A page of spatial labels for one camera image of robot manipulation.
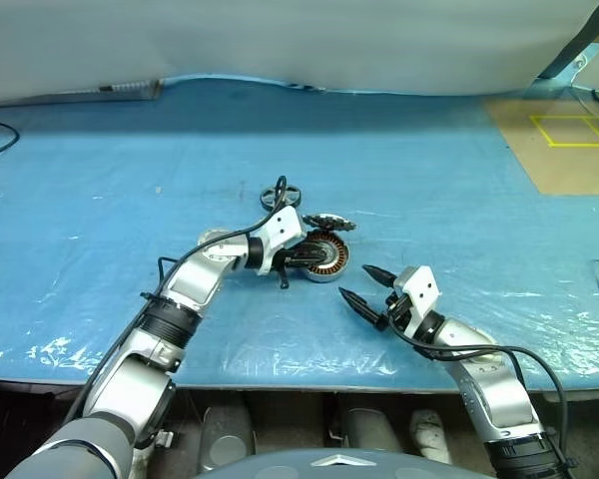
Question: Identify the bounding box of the blue plastic table covering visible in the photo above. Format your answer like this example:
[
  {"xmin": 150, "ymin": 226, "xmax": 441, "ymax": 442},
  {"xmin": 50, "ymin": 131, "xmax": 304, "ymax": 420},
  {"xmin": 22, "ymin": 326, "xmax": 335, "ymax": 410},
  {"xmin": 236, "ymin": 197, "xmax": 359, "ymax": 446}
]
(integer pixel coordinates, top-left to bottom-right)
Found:
[{"xmin": 0, "ymin": 74, "xmax": 599, "ymax": 390}]

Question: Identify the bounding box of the grey metal frame strut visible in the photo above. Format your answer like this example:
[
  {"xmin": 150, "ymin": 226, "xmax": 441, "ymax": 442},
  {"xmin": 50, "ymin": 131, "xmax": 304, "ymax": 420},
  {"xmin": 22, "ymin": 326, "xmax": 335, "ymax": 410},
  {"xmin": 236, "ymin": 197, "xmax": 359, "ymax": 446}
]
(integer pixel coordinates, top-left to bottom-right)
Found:
[{"xmin": 536, "ymin": 0, "xmax": 599, "ymax": 84}]

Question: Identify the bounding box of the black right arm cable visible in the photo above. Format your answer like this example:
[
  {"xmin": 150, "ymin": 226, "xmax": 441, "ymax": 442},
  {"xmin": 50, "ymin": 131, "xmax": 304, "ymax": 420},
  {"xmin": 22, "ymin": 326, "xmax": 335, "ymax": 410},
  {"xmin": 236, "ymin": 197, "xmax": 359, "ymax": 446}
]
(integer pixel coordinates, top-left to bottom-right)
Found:
[{"xmin": 403, "ymin": 328, "xmax": 578, "ymax": 473}]

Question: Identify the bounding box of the black spoked rotor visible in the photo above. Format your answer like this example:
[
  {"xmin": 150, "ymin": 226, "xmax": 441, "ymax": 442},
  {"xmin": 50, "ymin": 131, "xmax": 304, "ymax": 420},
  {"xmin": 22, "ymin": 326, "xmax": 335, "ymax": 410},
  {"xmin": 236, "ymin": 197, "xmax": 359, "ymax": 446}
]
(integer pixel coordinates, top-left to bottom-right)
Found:
[{"xmin": 260, "ymin": 183, "xmax": 303, "ymax": 211}]

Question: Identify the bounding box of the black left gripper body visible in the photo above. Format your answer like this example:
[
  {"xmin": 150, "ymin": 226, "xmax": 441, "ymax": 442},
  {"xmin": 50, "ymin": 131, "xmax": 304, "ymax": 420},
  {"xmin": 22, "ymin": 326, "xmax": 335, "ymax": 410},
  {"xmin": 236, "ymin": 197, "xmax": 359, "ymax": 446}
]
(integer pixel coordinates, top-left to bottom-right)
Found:
[{"xmin": 273, "ymin": 247, "xmax": 301, "ymax": 290}]

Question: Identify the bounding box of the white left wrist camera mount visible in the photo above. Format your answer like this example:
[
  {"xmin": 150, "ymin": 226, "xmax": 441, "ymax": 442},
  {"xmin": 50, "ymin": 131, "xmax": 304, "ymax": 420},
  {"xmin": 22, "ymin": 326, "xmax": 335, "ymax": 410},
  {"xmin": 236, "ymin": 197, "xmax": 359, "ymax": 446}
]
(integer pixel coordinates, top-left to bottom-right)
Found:
[{"xmin": 253, "ymin": 205, "xmax": 308, "ymax": 276}]

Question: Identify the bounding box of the grey power strip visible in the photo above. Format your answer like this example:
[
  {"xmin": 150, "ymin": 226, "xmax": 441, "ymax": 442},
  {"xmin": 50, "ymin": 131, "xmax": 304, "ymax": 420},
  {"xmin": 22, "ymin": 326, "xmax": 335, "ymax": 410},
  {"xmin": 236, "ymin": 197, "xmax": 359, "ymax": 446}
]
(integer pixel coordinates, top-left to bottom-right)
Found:
[{"xmin": 39, "ymin": 78, "xmax": 162, "ymax": 104}]

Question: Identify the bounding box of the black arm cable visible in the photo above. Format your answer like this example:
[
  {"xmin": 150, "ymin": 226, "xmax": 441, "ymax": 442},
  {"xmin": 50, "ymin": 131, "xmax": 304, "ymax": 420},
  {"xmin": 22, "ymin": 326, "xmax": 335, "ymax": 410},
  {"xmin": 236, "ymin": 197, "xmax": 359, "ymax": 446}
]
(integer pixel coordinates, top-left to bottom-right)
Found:
[
  {"xmin": 403, "ymin": 328, "xmax": 578, "ymax": 473},
  {"xmin": 62, "ymin": 175, "xmax": 289, "ymax": 425}
]

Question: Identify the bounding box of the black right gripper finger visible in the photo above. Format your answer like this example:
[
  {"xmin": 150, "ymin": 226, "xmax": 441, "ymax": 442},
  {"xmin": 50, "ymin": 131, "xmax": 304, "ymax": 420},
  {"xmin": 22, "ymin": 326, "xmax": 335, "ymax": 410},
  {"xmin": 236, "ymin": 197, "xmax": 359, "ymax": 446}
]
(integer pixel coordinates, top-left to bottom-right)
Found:
[
  {"xmin": 337, "ymin": 286, "xmax": 386, "ymax": 331},
  {"xmin": 361, "ymin": 263, "xmax": 396, "ymax": 288}
]

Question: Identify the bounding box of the white rounded foot shape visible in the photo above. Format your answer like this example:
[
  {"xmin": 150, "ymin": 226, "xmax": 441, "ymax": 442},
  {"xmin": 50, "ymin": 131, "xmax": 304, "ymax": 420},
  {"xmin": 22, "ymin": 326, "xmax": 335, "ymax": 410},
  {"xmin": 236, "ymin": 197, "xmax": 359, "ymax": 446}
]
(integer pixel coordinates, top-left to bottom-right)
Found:
[{"xmin": 409, "ymin": 408, "xmax": 453, "ymax": 463}]

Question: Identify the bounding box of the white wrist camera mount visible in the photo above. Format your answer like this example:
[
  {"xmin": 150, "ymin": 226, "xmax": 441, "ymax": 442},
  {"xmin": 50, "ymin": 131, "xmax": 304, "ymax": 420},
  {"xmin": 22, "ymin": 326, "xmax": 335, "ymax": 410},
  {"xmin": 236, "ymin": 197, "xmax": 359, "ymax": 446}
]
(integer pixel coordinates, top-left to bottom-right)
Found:
[
  {"xmin": 392, "ymin": 264, "xmax": 439, "ymax": 330},
  {"xmin": 253, "ymin": 205, "xmax": 308, "ymax": 276}
]

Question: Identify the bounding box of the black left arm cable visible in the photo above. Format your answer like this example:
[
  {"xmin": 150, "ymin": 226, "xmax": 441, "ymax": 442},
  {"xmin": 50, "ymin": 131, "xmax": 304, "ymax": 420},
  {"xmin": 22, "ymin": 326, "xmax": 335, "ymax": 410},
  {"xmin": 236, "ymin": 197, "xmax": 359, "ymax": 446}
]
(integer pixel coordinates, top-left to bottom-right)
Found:
[{"xmin": 62, "ymin": 175, "xmax": 289, "ymax": 425}]

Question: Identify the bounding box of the grey rounded leg shape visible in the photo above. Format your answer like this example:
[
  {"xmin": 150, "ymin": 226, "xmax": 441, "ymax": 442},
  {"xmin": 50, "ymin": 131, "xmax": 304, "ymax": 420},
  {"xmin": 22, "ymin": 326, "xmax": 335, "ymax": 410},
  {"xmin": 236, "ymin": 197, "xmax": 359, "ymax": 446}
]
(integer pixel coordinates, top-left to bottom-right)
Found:
[
  {"xmin": 338, "ymin": 406, "xmax": 405, "ymax": 453},
  {"xmin": 199, "ymin": 398, "xmax": 256, "ymax": 473}
]

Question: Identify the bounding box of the thin black table cable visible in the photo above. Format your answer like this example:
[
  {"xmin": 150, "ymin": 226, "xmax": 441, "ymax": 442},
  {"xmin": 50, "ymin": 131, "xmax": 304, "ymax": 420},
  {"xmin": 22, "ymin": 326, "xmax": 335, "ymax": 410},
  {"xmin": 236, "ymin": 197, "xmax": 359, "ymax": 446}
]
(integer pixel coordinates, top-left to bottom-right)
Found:
[{"xmin": 0, "ymin": 121, "xmax": 20, "ymax": 164}]

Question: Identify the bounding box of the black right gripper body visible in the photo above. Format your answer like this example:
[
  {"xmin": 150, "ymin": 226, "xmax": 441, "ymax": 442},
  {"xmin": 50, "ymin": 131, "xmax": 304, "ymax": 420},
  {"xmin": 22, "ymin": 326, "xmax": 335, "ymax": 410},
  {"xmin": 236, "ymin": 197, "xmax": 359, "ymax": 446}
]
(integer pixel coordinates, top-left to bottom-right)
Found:
[{"xmin": 378, "ymin": 284, "xmax": 416, "ymax": 334}]

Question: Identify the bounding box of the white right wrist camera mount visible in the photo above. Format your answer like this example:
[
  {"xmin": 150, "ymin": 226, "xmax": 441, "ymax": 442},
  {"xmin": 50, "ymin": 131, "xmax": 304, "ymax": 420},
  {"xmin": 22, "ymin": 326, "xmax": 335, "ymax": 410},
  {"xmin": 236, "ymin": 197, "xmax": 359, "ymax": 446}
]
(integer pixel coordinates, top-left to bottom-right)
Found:
[{"xmin": 392, "ymin": 264, "xmax": 439, "ymax": 330}]

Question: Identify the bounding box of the white fabric curtain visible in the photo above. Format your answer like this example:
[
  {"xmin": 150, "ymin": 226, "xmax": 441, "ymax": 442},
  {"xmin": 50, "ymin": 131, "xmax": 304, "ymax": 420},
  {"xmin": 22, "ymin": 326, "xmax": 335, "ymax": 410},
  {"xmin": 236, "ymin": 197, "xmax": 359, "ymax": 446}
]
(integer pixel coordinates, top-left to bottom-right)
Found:
[{"xmin": 0, "ymin": 0, "xmax": 599, "ymax": 109}]

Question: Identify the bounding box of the motor housing with copper windings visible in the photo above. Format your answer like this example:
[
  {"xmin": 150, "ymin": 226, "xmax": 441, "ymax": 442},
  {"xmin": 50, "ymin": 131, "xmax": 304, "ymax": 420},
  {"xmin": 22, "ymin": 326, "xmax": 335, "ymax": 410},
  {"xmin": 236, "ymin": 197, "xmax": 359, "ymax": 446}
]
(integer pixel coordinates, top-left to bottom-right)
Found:
[{"xmin": 292, "ymin": 233, "xmax": 351, "ymax": 286}]

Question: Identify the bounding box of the brown cardboard sheet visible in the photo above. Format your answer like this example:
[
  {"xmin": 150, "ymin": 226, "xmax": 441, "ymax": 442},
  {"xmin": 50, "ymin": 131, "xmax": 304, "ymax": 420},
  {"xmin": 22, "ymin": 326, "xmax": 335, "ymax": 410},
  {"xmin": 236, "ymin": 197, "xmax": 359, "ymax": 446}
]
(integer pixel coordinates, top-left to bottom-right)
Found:
[{"xmin": 481, "ymin": 94, "xmax": 599, "ymax": 196}]

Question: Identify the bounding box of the grey robot torso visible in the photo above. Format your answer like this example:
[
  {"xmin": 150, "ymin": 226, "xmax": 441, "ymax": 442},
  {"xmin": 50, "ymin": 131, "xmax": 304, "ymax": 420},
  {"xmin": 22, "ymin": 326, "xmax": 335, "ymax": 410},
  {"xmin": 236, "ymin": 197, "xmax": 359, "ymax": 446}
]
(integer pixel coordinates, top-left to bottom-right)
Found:
[{"xmin": 194, "ymin": 446, "xmax": 490, "ymax": 479}]

